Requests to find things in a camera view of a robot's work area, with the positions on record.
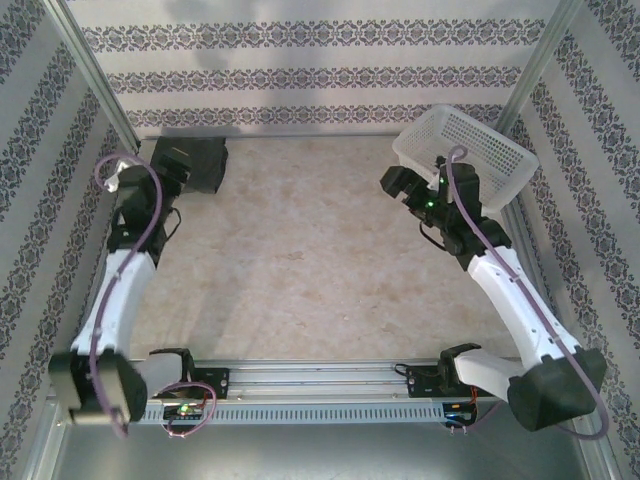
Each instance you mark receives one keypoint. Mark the small circuit board green light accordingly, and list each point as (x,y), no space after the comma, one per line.
(184,411)

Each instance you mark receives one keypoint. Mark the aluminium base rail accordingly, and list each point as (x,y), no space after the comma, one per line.
(320,377)

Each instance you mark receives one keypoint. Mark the aluminium frame post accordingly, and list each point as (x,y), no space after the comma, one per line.
(540,65)
(95,75)

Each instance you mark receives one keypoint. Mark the dark grey t-shirt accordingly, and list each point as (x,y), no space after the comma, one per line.
(207,167)

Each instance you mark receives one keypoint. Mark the white perforated plastic basket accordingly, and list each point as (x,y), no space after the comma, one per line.
(495,150)

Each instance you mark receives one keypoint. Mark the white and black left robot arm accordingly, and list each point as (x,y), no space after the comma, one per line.
(120,300)

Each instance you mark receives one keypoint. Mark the small circuit board blue light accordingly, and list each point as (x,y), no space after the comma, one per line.
(459,412)

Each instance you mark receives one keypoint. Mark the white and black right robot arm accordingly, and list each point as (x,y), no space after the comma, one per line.
(520,305)

